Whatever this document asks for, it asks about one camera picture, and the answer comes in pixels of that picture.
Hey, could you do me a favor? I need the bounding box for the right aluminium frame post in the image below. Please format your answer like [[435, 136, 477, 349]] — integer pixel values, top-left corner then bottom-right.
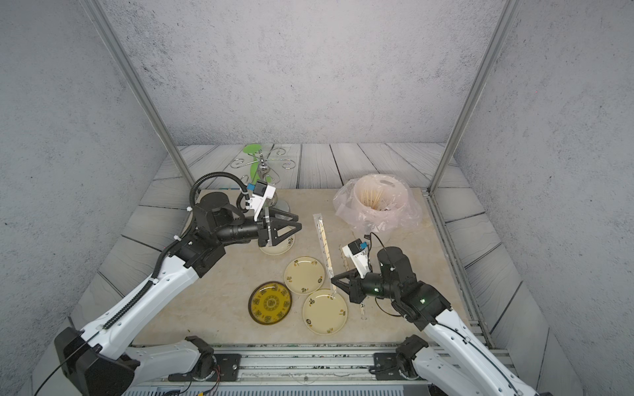
[[428, 0, 521, 196]]

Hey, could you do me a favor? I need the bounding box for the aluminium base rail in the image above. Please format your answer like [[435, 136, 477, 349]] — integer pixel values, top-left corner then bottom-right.
[[121, 346, 516, 396]]

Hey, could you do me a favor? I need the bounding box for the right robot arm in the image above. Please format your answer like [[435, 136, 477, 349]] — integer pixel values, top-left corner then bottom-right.
[[331, 239, 536, 395]]

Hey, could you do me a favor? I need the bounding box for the left aluminium frame post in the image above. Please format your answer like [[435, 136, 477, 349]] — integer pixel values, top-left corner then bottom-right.
[[80, 0, 195, 186]]

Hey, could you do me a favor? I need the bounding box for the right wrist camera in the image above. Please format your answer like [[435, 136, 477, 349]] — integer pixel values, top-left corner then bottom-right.
[[342, 239, 371, 279]]

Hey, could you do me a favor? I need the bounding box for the yellow patterned plate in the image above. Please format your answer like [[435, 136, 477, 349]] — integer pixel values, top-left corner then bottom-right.
[[248, 281, 292, 325]]

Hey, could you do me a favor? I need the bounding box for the cream floral plate middle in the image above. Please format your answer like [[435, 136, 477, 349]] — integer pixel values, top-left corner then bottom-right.
[[283, 257, 325, 295]]

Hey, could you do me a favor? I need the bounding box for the cream floral plate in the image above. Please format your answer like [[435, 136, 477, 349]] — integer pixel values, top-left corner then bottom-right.
[[283, 257, 325, 295], [302, 290, 348, 336]]

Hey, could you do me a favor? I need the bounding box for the aluminium frame post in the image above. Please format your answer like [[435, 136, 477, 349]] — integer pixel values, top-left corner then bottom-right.
[[80, 0, 195, 186], [428, 0, 521, 196]]

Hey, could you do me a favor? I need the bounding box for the cream floral plate front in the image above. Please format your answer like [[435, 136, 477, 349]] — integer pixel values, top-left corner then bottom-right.
[[302, 290, 348, 336]]

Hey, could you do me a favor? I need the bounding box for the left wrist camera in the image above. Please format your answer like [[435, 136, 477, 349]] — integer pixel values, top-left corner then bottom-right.
[[245, 180, 276, 220]]

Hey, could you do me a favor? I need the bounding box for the white bucket with pink bag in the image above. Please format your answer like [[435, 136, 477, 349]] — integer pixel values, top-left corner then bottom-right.
[[334, 174, 423, 240]]

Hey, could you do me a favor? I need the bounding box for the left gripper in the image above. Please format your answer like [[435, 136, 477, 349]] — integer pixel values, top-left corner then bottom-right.
[[212, 207, 299, 250]]

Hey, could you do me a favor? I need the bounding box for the cream plate with black spot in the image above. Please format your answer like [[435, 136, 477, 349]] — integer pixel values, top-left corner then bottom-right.
[[259, 236, 295, 256]]

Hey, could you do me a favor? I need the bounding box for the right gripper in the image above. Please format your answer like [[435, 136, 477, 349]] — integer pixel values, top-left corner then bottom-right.
[[331, 266, 401, 305]]

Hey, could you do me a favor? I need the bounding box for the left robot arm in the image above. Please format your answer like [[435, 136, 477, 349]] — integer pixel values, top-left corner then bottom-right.
[[54, 191, 301, 395]]

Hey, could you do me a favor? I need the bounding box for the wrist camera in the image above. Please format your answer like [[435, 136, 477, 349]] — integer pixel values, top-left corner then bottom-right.
[[245, 180, 276, 220], [342, 239, 371, 279]]

